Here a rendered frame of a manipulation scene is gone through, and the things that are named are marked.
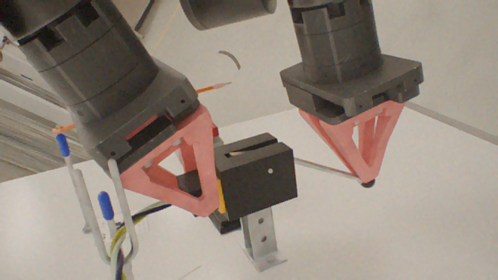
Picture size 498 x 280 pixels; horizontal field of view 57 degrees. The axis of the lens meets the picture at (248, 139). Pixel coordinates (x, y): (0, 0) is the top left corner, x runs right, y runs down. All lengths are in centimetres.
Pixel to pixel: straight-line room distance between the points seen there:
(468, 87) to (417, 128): 127
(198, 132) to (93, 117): 6
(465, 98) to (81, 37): 166
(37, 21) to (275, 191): 19
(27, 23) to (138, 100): 6
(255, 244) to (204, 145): 11
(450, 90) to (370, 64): 155
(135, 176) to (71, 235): 21
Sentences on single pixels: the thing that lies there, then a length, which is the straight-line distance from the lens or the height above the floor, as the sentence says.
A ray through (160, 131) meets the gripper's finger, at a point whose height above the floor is 122.
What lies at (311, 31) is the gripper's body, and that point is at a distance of 32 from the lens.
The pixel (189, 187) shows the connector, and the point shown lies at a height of 117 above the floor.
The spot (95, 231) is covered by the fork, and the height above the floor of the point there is 123.
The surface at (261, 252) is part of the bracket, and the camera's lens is 36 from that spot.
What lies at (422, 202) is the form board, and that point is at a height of 97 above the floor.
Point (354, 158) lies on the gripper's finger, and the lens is 37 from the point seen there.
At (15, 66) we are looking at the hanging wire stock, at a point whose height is 131.
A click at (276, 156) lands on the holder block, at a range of 32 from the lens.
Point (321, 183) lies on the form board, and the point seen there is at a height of 101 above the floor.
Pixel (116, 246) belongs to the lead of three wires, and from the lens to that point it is 25.
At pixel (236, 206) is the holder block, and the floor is 114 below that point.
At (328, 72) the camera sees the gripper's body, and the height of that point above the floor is 112.
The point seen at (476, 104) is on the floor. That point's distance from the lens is 178.
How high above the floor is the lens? 129
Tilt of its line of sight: 27 degrees down
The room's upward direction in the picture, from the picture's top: 62 degrees counter-clockwise
